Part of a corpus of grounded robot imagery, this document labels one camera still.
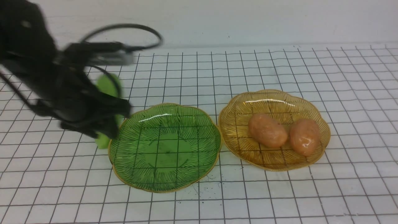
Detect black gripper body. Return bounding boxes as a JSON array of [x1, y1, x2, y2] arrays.
[[30, 67, 131, 131]]

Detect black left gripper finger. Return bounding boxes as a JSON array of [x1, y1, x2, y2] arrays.
[[93, 117, 120, 139]]

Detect green cucumber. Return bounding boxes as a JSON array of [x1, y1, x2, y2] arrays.
[[95, 73, 123, 149]]

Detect orange potato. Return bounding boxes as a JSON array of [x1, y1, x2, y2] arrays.
[[289, 119, 320, 156], [248, 114, 288, 148]]

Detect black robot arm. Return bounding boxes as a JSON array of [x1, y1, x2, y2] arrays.
[[1, 0, 131, 139]]

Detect green glass plate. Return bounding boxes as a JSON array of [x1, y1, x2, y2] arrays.
[[108, 103, 223, 193]]

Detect amber glass plate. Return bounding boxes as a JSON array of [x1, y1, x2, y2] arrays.
[[218, 89, 331, 172]]

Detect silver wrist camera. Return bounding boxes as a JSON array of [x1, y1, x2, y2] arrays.
[[63, 42, 135, 66]]

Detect black camera cable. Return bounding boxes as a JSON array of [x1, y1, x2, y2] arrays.
[[79, 24, 164, 53]]

